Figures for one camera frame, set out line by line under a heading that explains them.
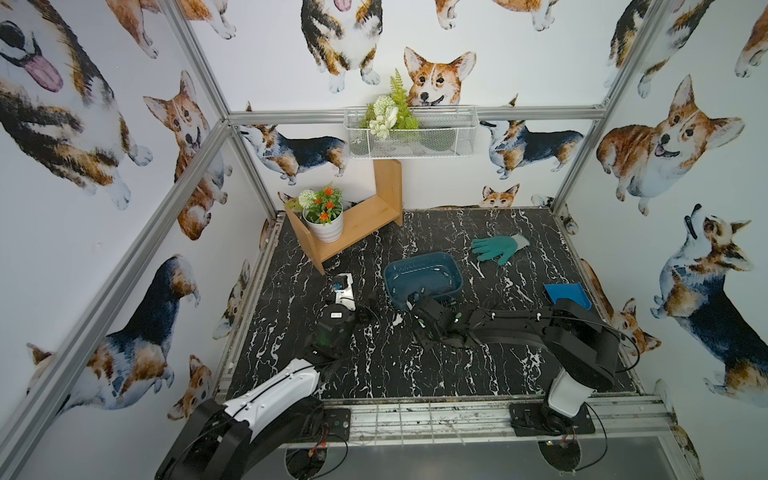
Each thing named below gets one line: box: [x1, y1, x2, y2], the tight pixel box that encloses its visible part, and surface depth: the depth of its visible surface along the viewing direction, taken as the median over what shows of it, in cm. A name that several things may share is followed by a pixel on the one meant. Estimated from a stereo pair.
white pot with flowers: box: [285, 182, 344, 244], surface depth 97 cm
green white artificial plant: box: [359, 68, 419, 140], surface depth 82 cm
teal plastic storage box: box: [384, 252, 464, 310], surface depth 105 cm
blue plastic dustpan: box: [544, 282, 592, 310], surface depth 101 cm
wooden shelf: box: [285, 159, 403, 275], surface depth 111 cm
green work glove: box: [471, 233, 530, 266], surface depth 112 cm
